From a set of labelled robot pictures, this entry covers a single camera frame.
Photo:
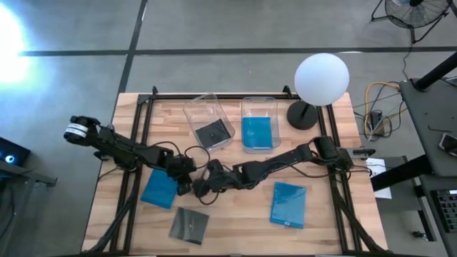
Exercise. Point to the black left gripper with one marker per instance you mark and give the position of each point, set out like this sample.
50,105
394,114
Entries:
182,167

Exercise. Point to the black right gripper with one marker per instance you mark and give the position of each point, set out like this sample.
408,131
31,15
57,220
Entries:
221,176

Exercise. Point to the black jewel case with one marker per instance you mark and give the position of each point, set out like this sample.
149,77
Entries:
213,135
189,225

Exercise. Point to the clear plastic bin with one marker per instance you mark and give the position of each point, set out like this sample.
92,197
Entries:
200,110
260,107

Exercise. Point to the blue jewel case white label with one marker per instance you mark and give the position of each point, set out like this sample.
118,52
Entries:
287,204

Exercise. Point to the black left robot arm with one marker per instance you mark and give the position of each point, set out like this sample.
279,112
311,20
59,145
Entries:
125,151

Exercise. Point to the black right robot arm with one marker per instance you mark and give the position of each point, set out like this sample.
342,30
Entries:
285,158

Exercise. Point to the grey side table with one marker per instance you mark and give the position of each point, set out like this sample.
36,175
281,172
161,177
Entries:
28,173

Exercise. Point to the white globe table lamp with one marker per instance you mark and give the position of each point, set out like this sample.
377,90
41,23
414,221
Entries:
321,78

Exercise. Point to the black device blue light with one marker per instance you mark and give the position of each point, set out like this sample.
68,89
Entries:
14,151

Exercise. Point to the white paper sheet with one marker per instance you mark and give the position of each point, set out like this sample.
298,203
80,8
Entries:
380,178

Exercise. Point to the black power strip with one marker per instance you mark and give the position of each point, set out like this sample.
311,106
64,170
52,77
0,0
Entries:
376,121

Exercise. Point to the black desk beam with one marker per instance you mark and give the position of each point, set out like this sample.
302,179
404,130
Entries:
400,173

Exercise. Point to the small black caster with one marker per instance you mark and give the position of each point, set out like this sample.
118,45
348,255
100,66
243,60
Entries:
417,235

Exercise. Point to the dark desk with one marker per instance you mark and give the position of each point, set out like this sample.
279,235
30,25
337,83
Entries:
427,214

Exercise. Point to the grey desk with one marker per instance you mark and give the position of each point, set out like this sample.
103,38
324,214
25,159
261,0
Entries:
425,114

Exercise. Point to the black hex key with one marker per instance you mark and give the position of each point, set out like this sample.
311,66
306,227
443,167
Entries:
436,130

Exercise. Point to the backlit keyboard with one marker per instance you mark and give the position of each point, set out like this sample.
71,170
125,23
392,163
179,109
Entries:
448,210

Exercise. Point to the smartphone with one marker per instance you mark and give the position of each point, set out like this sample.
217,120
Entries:
449,143

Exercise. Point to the black diagonal pole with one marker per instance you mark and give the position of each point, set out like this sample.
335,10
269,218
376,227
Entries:
437,71

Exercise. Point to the black floor fan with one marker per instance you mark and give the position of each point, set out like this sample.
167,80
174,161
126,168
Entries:
416,16

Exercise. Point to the black aluminium table frame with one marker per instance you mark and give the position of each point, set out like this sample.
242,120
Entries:
171,96

